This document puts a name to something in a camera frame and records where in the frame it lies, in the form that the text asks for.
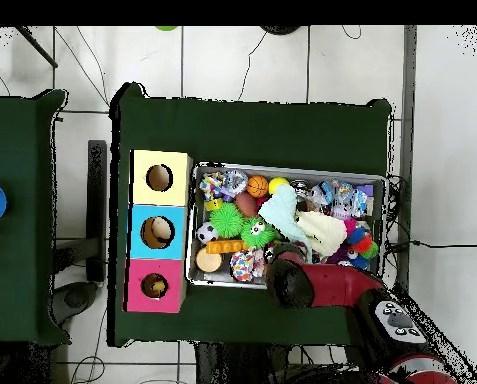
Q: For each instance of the mint green cloth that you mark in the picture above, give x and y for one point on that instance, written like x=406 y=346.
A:
x=282 y=210

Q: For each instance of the cream yellow cloth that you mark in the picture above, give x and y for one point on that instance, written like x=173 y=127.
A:
x=326 y=230

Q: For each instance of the yellow plush toy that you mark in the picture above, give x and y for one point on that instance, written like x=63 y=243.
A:
x=155 y=286

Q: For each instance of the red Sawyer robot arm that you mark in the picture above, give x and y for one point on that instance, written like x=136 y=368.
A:
x=334 y=284

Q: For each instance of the wooden box with three holes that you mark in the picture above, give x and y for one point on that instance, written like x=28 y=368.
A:
x=160 y=208

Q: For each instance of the clear mesh bin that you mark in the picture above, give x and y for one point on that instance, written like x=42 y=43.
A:
x=334 y=172

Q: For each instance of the brown toy football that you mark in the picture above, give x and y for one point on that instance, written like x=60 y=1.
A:
x=246 y=204

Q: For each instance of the green spiky ball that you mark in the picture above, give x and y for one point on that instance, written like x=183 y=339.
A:
x=227 y=219
x=258 y=233

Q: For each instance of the bright orange mini basketball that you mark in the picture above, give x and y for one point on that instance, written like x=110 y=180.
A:
x=257 y=186

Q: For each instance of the orange yellow plastic toy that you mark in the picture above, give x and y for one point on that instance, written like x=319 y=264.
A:
x=224 y=246

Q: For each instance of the colourful crinkled packet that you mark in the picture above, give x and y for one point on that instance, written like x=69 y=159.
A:
x=212 y=186

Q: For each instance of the small soccer ball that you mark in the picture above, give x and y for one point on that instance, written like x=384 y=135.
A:
x=207 y=233

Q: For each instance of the yellow ball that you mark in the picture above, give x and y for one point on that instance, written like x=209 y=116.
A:
x=278 y=185

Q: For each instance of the colourful patterned fabric toy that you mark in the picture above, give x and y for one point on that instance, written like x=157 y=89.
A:
x=244 y=266

